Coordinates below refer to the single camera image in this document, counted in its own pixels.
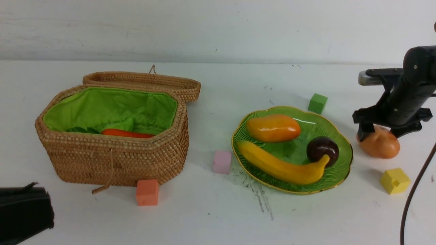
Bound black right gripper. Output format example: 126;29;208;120
352;105;433;142

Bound brown toy potato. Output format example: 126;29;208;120
356;125;401;159

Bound purple toy mangosteen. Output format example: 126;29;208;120
306;136;339;167

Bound orange yellow toy mango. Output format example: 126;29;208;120
246;114;301;143

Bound yellow toy banana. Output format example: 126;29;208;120
236;141;330;185

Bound orange toy carrot green leaves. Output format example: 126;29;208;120
66;127;155;138

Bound green toy cucumber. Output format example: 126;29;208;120
99;117;135;132

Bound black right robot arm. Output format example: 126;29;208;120
352;46;436;142

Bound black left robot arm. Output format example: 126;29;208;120
0;182;55;245

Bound yellow foam cube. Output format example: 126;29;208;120
380;168;411;195

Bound green glass leaf plate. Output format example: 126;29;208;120
231;106;354;194

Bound green foam cube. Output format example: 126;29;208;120
307;93;328;115

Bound pink foam cube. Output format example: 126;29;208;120
212;150;232;174

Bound woven wicker basket green lining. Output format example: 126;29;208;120
35;85;189;186

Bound orange foam cube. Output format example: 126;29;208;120
136;179;159;206

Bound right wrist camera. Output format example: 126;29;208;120
358;68;403;91

